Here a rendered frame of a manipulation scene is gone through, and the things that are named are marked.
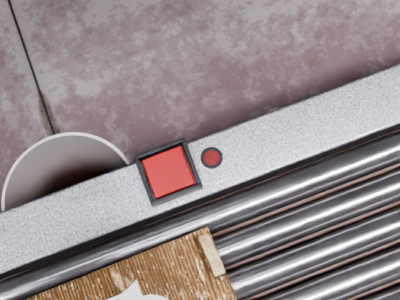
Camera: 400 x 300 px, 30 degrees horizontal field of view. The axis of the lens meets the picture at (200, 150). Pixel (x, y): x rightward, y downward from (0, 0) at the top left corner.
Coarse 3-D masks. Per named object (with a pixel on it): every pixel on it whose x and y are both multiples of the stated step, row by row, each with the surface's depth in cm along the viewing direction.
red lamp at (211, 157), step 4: (208, 152) 106; (212, 152) 106; (216, 152) 106; (204, 156) 106; (208, 156) 106; (212, 156) 106; (216, 156) 106; (204, 160) 106; (208, 160) 106; (212, 160) 106; (216, 160) 106; (208, 164) 106; (212, 164) 106
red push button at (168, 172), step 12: (156, 156) 105; (168, 156) 105; (180, 156) 105; (144, 168) 105; (156, 168) 105; (168, 168) 105; (180, 168) 105; (156, 180) 104; (168, 180) 104; (180, 180) 104; (192, 180) 104; (156, 192) 104; (168, 192) 104
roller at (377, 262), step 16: (384, 256) 102; (336, 272) 102; (352, 272) 101; (368, 272) 101; (384, 272) 101; (304, 288) 101; (320, 288) 101; (336, 288) 101; (352, 288) 101; (368, 288) 101
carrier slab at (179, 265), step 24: (192, 240) 101; (120, 264) 101; (144, 264) 101; (168, 264) 101; (192, 264) 100; (72, 288) 100; (96, 288) 100; (120, 288) 100; (144, 288) 100; (168, 288) 100; (192, 288) 100; (216, 288) 100
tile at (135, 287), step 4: (136, 280) 99; (132, 284) 99; (136, 284) 99; (128, 288) 99; (132, 288) 99; (136, 288) 99; (140, 288) 100; (124, 292) 99; (128, 292) 99; (132, 292) 99; (136, 292) 99; (140, 292) 99; (116, 296) 98; (120, 296) 98; (124, 296) 98; (128, 296) 98; (132, 296) 98; (136, 296) 98; (140, 296) 98; (144, 296) 98; (148, 296) 98; (152, 296) 98; (156, 296) 98; (160, 296) 98
